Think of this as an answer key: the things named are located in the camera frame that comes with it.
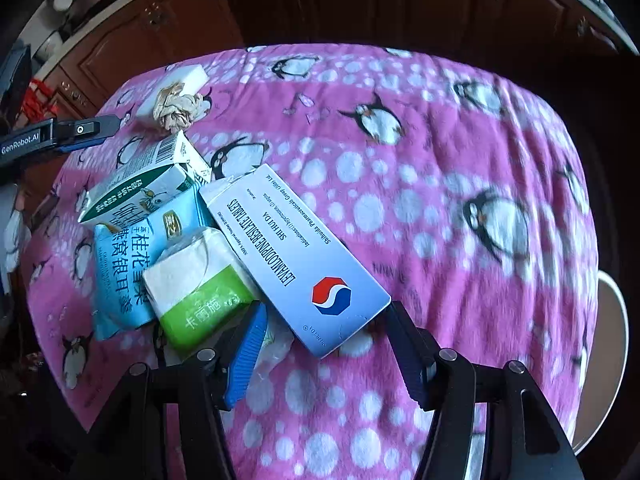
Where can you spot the pink penguin print blanket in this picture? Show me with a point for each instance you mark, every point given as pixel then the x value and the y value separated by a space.
pixel 400 185

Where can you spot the beige paper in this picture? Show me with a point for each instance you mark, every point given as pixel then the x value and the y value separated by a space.
pixel 175 107

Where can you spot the white plastic bin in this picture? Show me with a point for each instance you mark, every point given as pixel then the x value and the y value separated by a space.
pixel 607 360

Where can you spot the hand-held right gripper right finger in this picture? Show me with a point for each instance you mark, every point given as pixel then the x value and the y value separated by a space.
pixel 407 355

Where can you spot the green white tissue pack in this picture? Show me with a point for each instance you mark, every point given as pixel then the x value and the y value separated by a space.
pixel 200 285

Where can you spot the light blue snack packet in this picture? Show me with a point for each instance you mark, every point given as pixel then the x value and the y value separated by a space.
pixel 125 270

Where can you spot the large white foam block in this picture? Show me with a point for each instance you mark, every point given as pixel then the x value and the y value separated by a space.
pixel 185 76

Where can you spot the green white milk carton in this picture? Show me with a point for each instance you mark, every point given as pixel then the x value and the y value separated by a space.
pixel 140 185

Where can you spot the lower wooden cabinets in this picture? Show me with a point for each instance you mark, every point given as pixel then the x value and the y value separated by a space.
pixel 350 5

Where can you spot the white box red blue logo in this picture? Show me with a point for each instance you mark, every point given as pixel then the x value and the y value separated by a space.
pixel 290 250

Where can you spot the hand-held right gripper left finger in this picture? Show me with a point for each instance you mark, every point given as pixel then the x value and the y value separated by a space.
pixel 247 355

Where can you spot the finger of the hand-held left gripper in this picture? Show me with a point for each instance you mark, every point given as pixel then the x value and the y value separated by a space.
pixel 87 127
pixel 80 145

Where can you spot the red tassel ornament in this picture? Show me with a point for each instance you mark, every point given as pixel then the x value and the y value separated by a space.
pixel 37 95

